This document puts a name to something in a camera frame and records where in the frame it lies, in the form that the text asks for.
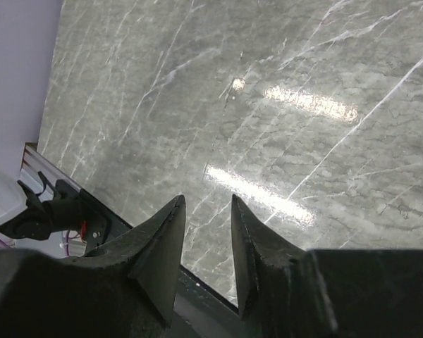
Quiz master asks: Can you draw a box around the aluminium rail frame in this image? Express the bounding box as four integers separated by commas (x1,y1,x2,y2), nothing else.
19,143,81,201

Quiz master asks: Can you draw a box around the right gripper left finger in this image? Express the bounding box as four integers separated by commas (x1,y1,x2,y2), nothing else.
0,194,187,338

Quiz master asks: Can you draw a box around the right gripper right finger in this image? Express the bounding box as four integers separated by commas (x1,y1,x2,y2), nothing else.
231,196,423,337

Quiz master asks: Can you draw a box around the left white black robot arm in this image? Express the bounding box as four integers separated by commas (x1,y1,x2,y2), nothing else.
0,171,85,241

